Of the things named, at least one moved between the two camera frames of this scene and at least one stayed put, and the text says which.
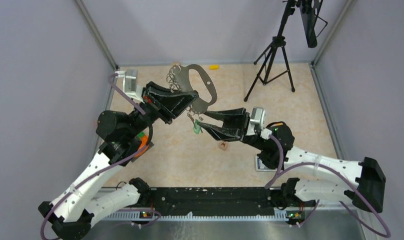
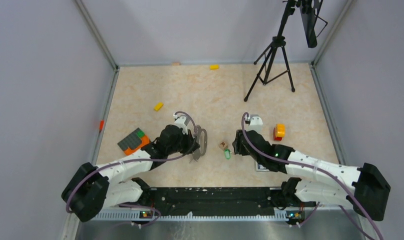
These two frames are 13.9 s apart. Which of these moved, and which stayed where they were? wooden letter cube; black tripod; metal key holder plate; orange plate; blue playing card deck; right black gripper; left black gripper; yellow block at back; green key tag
Moved: right black gripper; green key tag; metal key holder plate; left black gripper
Stayed: yellow block at back; orange plate; black tripod; blue playing card deck; wooden letter cube
